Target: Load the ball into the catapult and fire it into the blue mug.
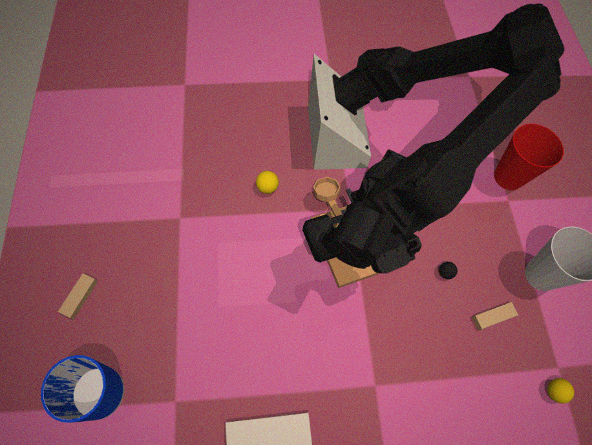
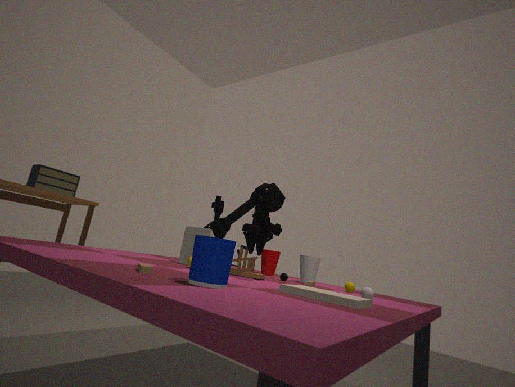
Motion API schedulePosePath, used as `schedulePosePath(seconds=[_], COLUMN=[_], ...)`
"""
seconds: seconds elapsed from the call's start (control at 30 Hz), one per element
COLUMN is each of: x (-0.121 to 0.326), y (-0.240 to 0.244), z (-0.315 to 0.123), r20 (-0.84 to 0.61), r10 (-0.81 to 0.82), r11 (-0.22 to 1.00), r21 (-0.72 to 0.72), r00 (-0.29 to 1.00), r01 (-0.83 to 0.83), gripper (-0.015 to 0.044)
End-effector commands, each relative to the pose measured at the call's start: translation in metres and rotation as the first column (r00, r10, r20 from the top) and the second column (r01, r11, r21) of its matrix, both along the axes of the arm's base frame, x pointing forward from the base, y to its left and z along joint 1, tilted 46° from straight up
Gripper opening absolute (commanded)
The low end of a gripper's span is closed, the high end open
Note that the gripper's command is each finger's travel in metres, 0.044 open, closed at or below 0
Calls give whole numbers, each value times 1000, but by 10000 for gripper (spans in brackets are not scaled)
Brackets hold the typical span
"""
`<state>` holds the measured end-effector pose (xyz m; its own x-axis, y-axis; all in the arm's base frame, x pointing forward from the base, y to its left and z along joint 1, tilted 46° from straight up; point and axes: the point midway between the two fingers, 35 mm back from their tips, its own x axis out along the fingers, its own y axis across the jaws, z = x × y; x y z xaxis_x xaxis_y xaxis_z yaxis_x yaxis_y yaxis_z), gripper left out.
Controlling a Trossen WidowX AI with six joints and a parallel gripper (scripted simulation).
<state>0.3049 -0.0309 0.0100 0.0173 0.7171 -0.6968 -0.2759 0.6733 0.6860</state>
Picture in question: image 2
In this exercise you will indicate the blue mug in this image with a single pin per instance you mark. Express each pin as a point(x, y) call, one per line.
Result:
point(211, 262)

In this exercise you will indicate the red cup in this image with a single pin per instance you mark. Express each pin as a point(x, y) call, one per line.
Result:
point(269, 260)

